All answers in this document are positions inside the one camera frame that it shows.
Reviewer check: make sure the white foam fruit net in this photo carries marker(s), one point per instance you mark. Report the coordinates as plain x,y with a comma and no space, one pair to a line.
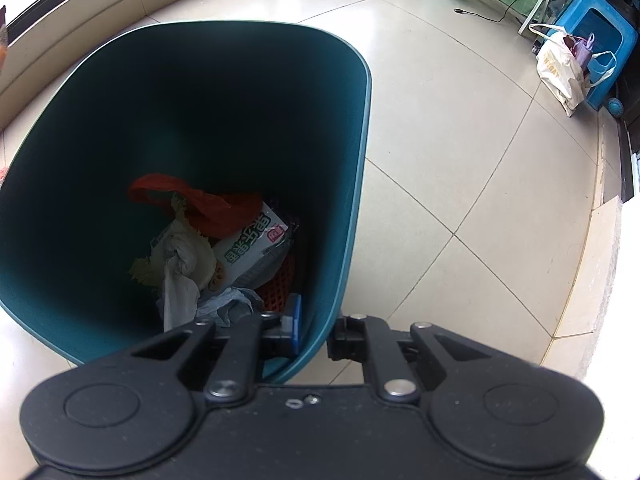
185,260

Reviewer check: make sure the orange foam fruit net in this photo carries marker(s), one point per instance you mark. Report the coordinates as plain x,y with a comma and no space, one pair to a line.
275,285

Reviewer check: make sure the small purple bag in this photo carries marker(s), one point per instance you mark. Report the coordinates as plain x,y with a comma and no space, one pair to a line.
580,52

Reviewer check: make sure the grey paper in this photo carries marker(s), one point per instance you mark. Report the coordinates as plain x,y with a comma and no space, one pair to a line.
225,305

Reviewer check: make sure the light blue bag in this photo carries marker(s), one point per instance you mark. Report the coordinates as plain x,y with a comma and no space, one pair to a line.
602,70

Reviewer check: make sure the white purple snack packet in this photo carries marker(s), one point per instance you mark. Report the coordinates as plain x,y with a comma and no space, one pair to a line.
250,250

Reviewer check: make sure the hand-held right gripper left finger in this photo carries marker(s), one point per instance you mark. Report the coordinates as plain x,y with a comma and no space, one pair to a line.
295,322

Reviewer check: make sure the blue plastic stool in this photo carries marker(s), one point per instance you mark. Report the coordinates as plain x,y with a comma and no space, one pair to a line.
610,15

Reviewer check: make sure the dark teal plastic bin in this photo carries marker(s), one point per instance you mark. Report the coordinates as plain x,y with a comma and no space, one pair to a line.
100,125

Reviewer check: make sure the orange plastic bag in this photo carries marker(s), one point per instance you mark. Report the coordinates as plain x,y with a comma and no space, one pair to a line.
215,210

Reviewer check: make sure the white tote bag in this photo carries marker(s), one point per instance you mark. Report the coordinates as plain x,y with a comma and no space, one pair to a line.
557,72

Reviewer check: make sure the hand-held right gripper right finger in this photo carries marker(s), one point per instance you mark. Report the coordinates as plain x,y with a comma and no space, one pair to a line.
380,355

